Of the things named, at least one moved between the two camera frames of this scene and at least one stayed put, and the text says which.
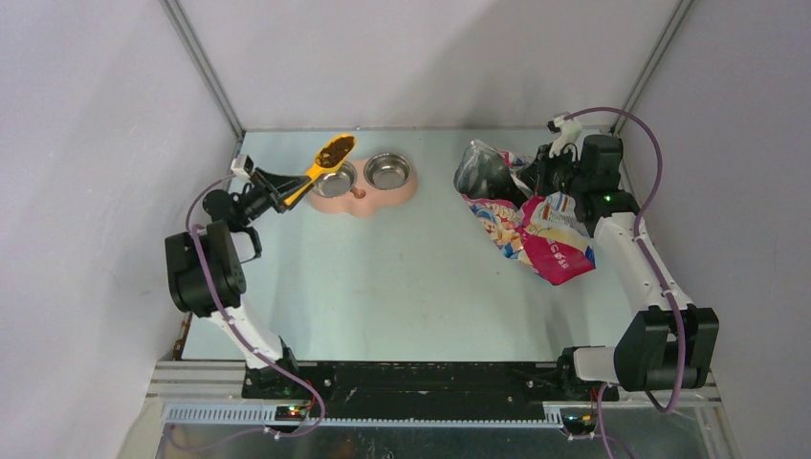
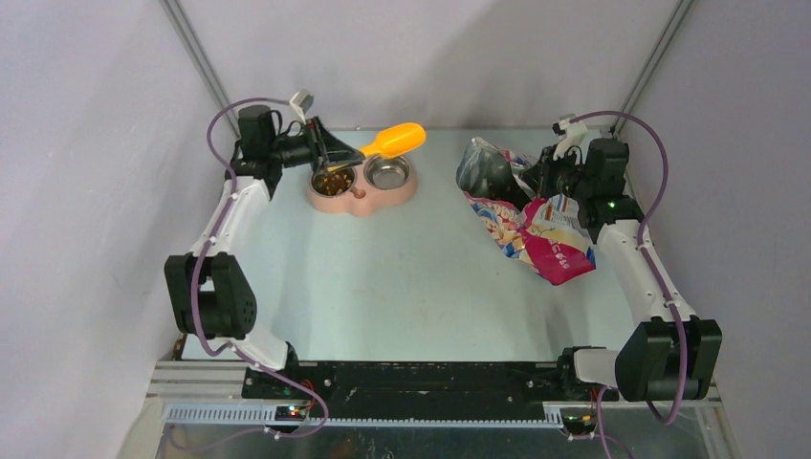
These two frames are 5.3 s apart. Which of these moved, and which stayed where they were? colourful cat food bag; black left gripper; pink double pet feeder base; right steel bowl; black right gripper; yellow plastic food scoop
Moved: black left gripper; yellow plastic food scoop
Stayed: black right gripper; right steel bowl; pink double pet feeder base; colourful cat food bag
